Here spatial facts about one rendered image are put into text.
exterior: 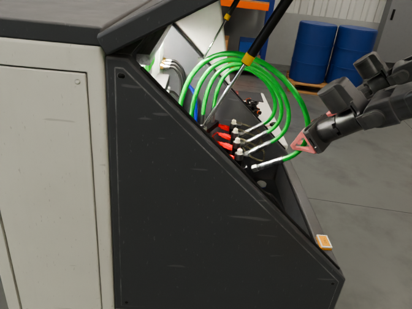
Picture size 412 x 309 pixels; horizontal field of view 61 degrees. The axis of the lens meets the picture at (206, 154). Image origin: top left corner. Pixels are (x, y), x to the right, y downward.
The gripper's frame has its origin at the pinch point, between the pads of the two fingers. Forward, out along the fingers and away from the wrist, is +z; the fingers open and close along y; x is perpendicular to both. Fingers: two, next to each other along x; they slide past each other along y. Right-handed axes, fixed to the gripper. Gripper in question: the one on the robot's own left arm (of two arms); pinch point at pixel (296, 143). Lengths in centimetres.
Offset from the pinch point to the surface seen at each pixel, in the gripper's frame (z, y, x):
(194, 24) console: 27, -23, -49
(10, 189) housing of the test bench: 23, 58, -30
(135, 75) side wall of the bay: -7.6, 36.4, -33.0
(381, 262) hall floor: 80, -105, 125
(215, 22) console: 23, -28, -45
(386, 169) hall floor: 122, -246, 126
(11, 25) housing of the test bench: -2, 48, -51
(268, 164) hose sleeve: 8.2, 4.6, 1.1
